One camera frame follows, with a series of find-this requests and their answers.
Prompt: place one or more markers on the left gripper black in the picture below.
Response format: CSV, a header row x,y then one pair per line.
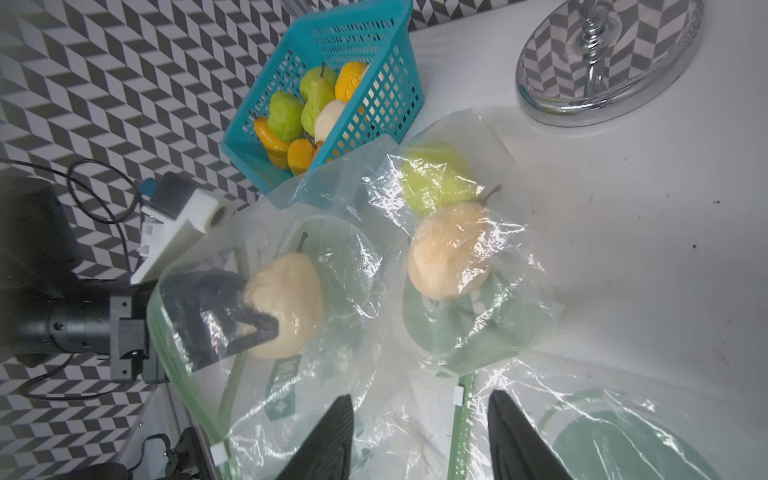
x,y
46,309

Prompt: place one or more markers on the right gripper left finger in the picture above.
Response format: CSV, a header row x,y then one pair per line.
x,y
327,451

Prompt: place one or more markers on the teal plastic basket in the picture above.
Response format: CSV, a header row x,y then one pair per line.
x,y
385,103

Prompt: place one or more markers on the green pear bag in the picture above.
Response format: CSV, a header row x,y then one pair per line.
x,y
317,89
435,174
284,118

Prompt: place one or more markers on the zip-top bag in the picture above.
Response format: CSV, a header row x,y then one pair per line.
x,y
382,342
601,422

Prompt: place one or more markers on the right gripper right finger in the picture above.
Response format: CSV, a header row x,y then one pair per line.
x,y
517,450

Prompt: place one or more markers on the cream pear bag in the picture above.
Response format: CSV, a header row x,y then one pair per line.
x,y
327,119
289,290
450,252

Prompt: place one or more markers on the chrome glass holder stand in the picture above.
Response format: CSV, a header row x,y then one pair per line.
x,y
592,61

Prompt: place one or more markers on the yellow pear bag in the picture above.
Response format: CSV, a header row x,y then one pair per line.
x,y
349,78
275,148
300,155

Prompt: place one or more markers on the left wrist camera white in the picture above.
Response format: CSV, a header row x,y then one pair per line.
x,y
178,213

